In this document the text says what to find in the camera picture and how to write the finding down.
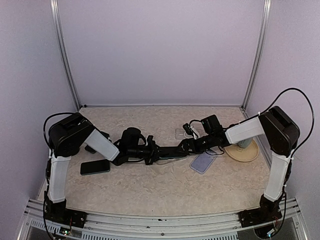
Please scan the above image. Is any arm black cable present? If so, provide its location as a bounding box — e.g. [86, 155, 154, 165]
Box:
[42, 112, 76, 151]
[188, 87, 315, 156]

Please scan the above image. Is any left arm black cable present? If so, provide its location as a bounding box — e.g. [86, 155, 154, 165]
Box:
[42, 112, 76, 151]

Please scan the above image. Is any right aluminium frame post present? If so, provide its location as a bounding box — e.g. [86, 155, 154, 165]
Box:
[241, 0, 272, 111]

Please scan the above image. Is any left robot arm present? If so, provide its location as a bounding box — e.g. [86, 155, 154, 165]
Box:
[43, 112, 187, 223]

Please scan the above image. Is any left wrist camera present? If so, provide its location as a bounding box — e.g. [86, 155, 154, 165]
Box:
[146, 135, 156, 150]

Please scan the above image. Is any front aluminium rail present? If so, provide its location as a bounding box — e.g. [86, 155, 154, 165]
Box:
[16, 198, 311, 240]

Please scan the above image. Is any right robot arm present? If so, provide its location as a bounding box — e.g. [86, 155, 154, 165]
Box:
[179, 106, 300, 202]

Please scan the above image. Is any clear case upper horizontal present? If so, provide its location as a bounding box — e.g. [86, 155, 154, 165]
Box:
[174, 128, 195, 140]

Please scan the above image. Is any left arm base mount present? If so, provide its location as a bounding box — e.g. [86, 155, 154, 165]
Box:
[43, 190, 88, 229]

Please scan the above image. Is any beige round plate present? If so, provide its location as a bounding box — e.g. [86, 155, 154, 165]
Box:
[224, 140, 260, 163]

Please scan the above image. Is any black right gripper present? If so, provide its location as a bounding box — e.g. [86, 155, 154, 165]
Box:
[173, 133, 214, 155]

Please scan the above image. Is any lavender phone case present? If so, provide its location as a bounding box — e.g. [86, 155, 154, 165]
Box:
[189, 150, 218, 175]

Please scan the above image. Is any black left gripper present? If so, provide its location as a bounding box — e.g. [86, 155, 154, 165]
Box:
[128, 139, 170, 166]

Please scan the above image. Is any aluminium frame post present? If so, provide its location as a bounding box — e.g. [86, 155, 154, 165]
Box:
[241, 0, 272, 111]
[50, 0, 82, 111]

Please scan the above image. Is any light blue cup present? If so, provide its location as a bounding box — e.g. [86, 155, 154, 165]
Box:
[237, 138, 252, 149]

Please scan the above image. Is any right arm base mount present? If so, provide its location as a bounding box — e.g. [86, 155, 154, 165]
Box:
[238, 195, 283, 228]

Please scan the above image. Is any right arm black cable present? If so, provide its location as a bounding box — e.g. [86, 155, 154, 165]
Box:
[188, 87, 315, 156]

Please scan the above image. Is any clear case with ring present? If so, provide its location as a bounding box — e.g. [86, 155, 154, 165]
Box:
[156, 156, 191, 166]

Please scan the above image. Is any left aluminium frame post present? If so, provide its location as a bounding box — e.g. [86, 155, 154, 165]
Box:
[50, 0, 82, 111]

